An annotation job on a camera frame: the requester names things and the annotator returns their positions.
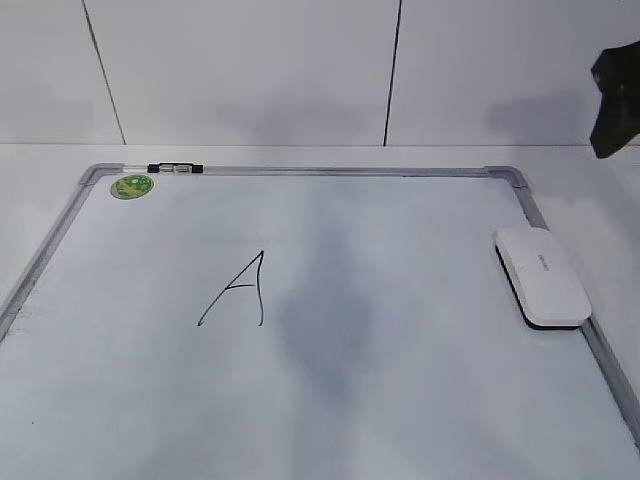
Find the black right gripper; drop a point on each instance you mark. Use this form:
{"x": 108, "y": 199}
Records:
{"x": 616, "y": 75}

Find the white whiteboard eraser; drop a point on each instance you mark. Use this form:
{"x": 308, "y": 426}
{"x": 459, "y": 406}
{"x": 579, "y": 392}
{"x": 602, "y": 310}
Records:
{"x": 548, "y": 290}

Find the white magnetic whiteboard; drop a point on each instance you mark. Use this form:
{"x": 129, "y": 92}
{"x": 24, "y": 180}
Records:
{"x": 265, "y": 323}

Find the round green magnet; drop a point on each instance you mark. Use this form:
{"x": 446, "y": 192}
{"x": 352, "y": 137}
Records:
{"x": 131, "y": 187}

